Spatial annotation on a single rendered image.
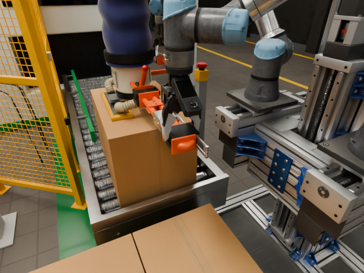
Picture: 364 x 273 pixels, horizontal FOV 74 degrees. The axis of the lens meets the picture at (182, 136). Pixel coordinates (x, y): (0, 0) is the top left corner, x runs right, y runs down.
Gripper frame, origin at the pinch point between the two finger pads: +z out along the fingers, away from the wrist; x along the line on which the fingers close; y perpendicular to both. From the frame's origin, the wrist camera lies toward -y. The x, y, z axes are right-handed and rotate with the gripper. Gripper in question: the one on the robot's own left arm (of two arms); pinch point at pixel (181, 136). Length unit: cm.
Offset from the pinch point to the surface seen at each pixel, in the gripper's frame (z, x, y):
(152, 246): 54, 11, 5
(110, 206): 54, 23, 35
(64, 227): 109, 55, 81
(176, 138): -2.2, 3.4, -3.8
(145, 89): -1.3, -0.2, 38.3
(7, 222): 108, 92, 101
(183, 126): -2.2, -1.2, 1.8
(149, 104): -1.1, 2.6, 23.4
